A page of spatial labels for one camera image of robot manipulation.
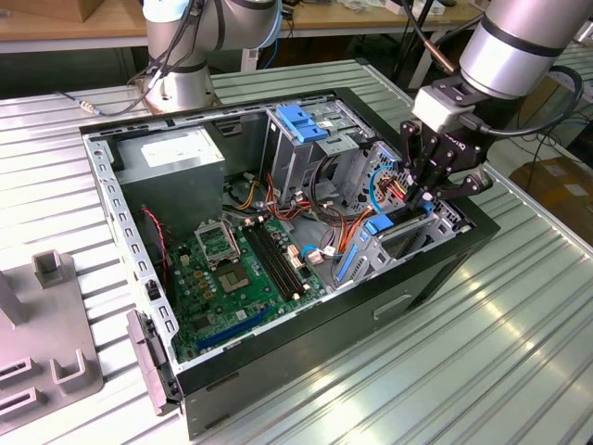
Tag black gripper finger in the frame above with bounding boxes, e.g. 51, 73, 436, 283
428, 169, 495, 205
400, 121, 435, 208

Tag orange red power wire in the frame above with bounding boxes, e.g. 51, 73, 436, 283
340, 175, 416, 261

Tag grey metal disk bay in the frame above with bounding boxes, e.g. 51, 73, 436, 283
331, 140, 470, 291

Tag large cardboard box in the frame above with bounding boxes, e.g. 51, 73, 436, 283
508, 156, 593, 224

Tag blue plastic bay latch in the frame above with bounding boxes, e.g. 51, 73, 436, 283
276, 104, 329, 145

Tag grey metal drive cage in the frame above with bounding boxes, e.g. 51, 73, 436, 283
260, 98, 377, 205

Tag metal slat side table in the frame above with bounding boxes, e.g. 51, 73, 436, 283
550, 40, 593, 101

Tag black RAM slot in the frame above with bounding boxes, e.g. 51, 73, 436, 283
249, 222, 297, 299
244, 223, 292, 300
260, 220, 309, 293
255, 221, 303, 296

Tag black PC case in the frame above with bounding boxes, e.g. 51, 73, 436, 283
78, 85, 502, 441

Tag green motherboard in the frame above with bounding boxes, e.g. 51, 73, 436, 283
165, 216, 334, 366

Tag metal socket cover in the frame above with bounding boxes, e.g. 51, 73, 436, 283
192, 220, 243, 269

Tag grey power supply unit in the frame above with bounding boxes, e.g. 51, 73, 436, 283
112, 124, 228, 242

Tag blue expansion slot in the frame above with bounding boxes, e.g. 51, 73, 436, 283
197, 306, 273, 352

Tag grey parts rack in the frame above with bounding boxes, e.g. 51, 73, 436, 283
0, 248, 106, 426

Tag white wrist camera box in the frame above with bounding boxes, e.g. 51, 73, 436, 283
410, 85, 476, 134

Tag blue data wire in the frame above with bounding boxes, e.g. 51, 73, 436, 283
298, 162, 402, 263

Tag black camera cable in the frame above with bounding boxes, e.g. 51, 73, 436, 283
462, 64, 586, 139

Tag black cable with copper plug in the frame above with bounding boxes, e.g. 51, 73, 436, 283
400, 0, 458, 75

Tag black wire bundle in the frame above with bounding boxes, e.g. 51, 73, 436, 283
309, 155, 356, 228

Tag red orange wire bundle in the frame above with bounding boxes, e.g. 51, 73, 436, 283
262, 172, 323, 229

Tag wooden desk with white frame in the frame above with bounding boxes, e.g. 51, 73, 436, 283
0, 0, 487, 89

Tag yellow black power wires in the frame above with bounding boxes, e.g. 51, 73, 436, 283
238, 177, 263, 212

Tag red black fan wire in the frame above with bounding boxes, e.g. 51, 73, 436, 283
139, 206, 170, 288

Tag cable with metal connector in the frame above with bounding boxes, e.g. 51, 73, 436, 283
55, 0, 205, 117

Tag grey plastic case handle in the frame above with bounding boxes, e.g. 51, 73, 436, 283
125, 309, 181, 417

